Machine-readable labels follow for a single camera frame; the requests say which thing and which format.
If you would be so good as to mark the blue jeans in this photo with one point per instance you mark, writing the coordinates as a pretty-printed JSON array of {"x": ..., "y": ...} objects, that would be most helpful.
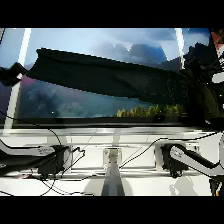
[{"x": 100, "y": 75}]

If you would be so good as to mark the silver frame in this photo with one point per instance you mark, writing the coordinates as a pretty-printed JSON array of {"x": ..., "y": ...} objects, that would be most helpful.
[{"x": 112, "y": 180}]

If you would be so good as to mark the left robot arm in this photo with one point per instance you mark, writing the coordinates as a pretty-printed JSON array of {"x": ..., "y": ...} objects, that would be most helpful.
[{"x": 33, "y": 150}]

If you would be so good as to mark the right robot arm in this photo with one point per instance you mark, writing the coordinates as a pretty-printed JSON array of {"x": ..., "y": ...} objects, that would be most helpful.
[{"x": 186, "y": 155}]

